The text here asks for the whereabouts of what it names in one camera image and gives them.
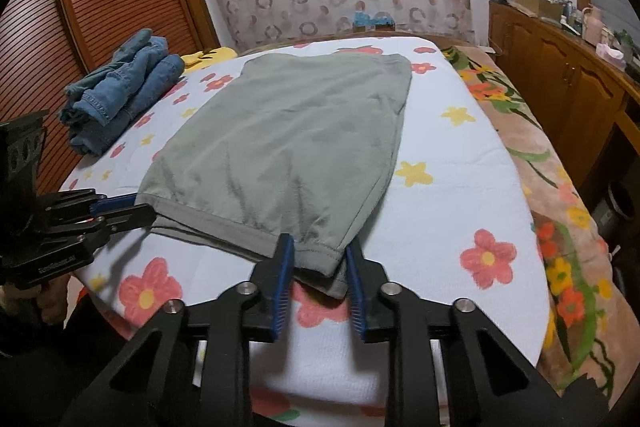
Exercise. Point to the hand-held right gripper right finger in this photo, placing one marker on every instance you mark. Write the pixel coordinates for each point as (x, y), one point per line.
(357, 292)

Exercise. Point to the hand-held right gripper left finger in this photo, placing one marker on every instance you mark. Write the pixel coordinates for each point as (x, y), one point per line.
(282, 287)

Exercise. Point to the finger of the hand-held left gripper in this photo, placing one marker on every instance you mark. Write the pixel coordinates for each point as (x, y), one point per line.
(130, 216)
(115, 203)

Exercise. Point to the grey-green pants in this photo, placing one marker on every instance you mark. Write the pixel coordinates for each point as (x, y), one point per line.
(280, 142)

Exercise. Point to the person's left hand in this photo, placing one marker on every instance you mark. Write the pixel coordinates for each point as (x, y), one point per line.
(52, 302)

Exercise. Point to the blue denim jeans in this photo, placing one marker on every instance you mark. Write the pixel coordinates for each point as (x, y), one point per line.
(115, 107)

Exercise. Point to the white flower print bed sheet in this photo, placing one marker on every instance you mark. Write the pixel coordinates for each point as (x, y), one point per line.
(450, 187)

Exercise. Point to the faded teal jeans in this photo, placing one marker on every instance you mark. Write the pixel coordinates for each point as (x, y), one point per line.
(132, 49)

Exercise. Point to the person's dark clothing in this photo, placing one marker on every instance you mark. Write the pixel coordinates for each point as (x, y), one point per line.
(40, 372)

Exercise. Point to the brown floral blanket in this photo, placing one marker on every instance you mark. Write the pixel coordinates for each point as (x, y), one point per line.
(565, 207)

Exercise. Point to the box with blue bag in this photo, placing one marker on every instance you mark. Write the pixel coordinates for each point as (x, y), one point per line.
(372, 21)

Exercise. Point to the dark trash bin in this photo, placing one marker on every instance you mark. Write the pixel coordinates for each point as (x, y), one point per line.
(617, 204)

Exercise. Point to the wooden sideboard cabinet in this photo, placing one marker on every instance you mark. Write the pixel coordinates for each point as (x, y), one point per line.
(550, 57)

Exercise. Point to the cardboard box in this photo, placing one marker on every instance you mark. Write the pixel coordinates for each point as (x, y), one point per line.
(537, 2)

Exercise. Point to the pink thermos jug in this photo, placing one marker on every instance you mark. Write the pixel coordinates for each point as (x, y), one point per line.
(592, 27)

